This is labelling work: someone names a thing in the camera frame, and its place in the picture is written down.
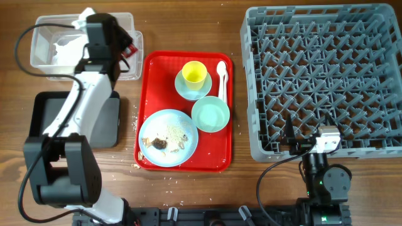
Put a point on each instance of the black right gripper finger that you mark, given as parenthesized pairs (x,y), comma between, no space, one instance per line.
(330,122)
(289,134)

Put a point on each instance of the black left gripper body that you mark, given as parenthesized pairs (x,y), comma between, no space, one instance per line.
(126,39)

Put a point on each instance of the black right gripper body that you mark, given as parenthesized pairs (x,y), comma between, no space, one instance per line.
(301,145)

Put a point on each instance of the red ketchup packet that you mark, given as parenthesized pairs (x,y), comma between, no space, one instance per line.
(129,51)

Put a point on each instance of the white napkin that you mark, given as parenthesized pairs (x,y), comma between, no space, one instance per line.
(82,17)

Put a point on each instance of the yellow plastic cup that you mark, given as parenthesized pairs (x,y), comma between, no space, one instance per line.
(194,74)

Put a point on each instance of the mint green bowl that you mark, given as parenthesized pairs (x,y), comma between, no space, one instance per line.
(210,114)

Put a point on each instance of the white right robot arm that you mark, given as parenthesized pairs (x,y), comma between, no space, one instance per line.
(327,184)

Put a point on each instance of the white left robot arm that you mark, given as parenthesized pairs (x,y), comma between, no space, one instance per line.
(62,171)

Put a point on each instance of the grey-blue dishwasher rack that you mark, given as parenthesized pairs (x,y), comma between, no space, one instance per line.
(306,62)

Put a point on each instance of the white crumpled paper in bin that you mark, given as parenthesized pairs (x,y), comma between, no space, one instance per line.
(71,53)

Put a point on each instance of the clear plastic bin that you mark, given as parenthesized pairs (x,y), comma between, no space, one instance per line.
(43,49)

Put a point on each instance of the light blue small saucer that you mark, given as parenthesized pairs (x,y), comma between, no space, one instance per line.
(192,95)

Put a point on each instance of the black rectangular tray bin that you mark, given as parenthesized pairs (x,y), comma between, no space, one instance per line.
(105,133)

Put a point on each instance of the white plastic spoon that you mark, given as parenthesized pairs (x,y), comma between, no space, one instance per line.
(223,79)

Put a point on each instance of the red plastic tray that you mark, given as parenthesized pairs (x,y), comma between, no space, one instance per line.
(214,150)

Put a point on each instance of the light blue dinner plate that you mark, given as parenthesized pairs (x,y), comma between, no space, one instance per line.
(164,118)

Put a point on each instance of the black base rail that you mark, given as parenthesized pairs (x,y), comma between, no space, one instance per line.
(285,215)

